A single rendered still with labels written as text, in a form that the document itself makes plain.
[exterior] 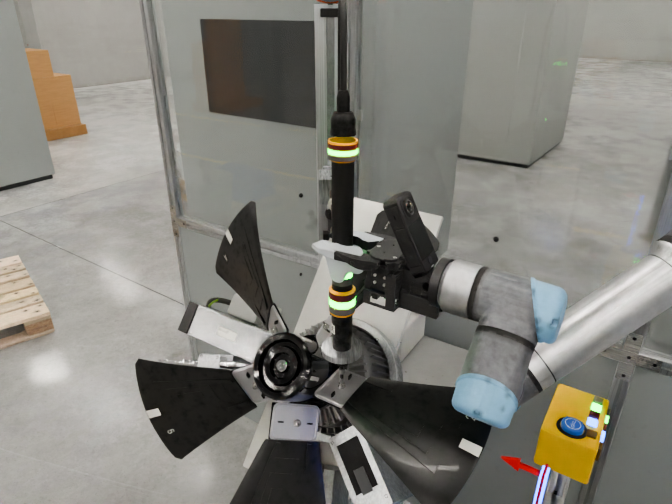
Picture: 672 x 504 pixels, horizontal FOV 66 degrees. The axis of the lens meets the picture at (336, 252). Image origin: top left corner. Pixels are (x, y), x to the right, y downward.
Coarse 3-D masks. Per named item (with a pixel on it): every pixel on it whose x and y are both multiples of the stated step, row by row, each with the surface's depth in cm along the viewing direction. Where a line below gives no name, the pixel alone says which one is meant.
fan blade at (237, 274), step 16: (240, 224) 108; (256, 224) 103; (224, 240) 113; (240, 240) 107; (256, 240) 102; (240, 256) 108; (256, 256) 102; (224, 272) 115; (240, 272) 109; (256, 272) 102; (240, 288) 111; (256, 288) 103; (256, 304) 106; (272, 304) 99
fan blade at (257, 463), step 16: (272, 448) 90; (288, 448) 91; (304, 448) 92; (256, 464) 89; (272, 464) 90; (288, 464) 91; (304, 464) 92; (320, 464) 93; (256, 480) 89; (272, 480) 89; (288, 480) 90; (304, 480) 91; (320, 480) 92; (240, 496) 88; (256, 496) 89; (272, 496) 89; (288, 496) 90; (304, 496) 91; (320, 496) 92
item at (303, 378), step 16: (272, 336) 93; (288, 336) 92; (304, 336) 103; (256, 352) 94; (272, 352) 92; (288, 352) 91; (304, 352) 89; (320, 352) 93; (256, 368) 92; (272, 368) 92; (288, 368) 91; (304, 368) 88; (320, 368) 91; (336, 368) 98; (256, 384) 91; (272, 384) 91; (288, 384) 90; (304, 384) 88; (320, 384) 92; (288, 400) 89; (304, 400) 93
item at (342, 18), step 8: (344, 0) 67; (344, 8) 67; (344, 16) 66; (344, 24) 66; (344, 32) 67; (344, 40) 67; (344, 48) 67; (344, 56) 67; (344, 64) 68; (344, 72) 68; (344, 80) 69; (344, 88) 69
